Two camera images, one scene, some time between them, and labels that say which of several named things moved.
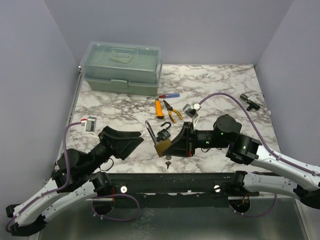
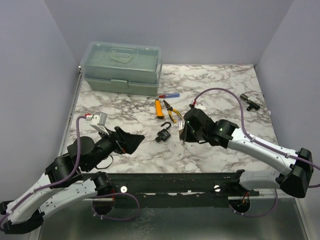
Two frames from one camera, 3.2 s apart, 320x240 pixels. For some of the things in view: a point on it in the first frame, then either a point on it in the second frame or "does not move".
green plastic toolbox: x=122 y=68 does not move
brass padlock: x=160 y=147 -> x=181 y=126
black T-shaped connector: x=252 y=104 does not move
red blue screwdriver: x=166 y=95 does not move
